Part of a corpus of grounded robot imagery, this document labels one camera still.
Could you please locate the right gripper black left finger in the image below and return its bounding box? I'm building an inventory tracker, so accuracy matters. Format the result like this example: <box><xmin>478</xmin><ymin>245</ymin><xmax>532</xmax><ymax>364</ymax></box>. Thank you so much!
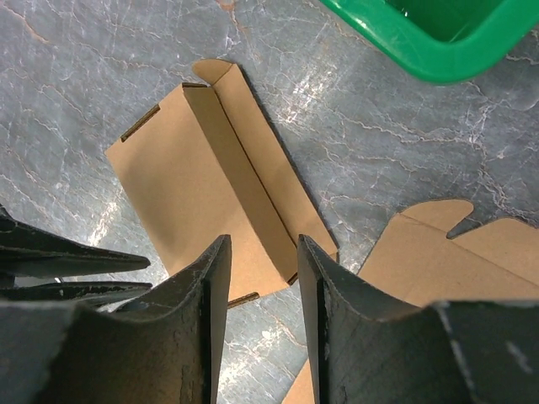
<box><xmin>1</xmin><ymin>235</ymin><xmax>232</xmax><ymax>403</ymax></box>

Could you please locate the green plastic crate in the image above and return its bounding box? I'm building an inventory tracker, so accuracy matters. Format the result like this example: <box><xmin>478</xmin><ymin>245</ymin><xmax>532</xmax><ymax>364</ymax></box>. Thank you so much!
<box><xmin>324</xmin><ymin>0</ymin><xmax>538</xmax><ymax>84</ymax></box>

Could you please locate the flat brown cardboard sheet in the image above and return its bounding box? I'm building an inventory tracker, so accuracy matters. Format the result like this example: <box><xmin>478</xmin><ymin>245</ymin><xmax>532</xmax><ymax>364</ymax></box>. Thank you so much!
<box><xmin>285</xmin><ymin>199</ymin><xmax>538</xmax><ymax>403</ymax></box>

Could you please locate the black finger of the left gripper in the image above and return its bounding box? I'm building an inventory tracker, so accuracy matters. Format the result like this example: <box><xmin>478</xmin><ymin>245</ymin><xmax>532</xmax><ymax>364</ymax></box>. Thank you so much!
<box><xmin>1</xmin><ymin>281</ymin><xmax>152</xmax><ymax>306</ymax></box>
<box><xmin>1</xmin><ymin>208</ymin><xmax>150</xmax><ymax>278</ymax></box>

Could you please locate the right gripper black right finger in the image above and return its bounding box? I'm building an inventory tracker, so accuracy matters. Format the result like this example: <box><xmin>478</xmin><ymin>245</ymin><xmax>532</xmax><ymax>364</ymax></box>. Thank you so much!
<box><xmin>297</xmin><ymin>236</ymin><xmax>538</xmax><ymax>403</ymax></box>

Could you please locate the small brown cardboard box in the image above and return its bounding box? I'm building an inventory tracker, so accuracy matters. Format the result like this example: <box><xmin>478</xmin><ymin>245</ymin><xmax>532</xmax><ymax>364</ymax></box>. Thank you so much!
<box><xmin>106</xmin><ymin>59</ymin><xmax>338</xmax><ymax>306</ymax></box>

